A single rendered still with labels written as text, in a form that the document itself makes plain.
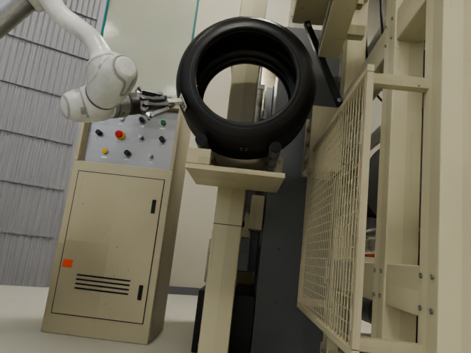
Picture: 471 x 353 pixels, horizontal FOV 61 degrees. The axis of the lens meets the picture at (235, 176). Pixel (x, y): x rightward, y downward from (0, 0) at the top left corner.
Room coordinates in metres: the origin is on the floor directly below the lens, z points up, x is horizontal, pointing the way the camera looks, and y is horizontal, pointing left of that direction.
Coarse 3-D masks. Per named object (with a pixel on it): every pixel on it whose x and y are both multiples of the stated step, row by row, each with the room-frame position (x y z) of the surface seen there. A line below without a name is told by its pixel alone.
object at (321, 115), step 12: (324, 108) 1.72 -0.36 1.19; (336, 108) 1.72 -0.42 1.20; (312, 120) 1.73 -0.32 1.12; (324, 120) 1.72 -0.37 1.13; (312, 132) 1.72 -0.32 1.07; (312, 144) 1.72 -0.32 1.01; (336, 144) 1.72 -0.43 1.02; (312, 156) 1.72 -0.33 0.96; (324, 156) 1.72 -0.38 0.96; (312, 168) 1.72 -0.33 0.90; (336, 168) 1.72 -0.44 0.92
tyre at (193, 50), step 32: (224, 32) 1.43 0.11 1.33; (256, 32) 1.45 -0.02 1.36; (288, 32) 1.43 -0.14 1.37; (192, 64) 1.43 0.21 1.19; (224, 64) 1.70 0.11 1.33; (256, 64) 1.72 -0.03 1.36; (288, 64) 1.66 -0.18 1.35; (192, 96) 1.44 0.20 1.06; (288, 96) 1.69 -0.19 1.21; (192, 128) 1.53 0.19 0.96; (224, 128) 1.43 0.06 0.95; (256, 128) 1.42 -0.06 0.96; (288, 128) 1.45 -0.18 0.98
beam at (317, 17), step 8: (296, 0) 1.61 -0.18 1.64; (304, 0) 1.60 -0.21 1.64; (312, 0) 1.59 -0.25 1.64; (320, 0) 1.59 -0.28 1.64; (328, 0) 1.58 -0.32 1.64; (296, 8) 1.67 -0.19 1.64; (304, 8) 1.66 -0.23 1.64; (312, 8) 1.65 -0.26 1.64; (320, 8) 1.65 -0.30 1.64; (296, 16) 1.73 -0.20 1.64; (304, 16) 1.72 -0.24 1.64; (312, 16) 1.71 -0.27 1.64; (320, 16) 1.70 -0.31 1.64; (312, 24) 1.77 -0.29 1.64; (320, 24) 1.77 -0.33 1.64
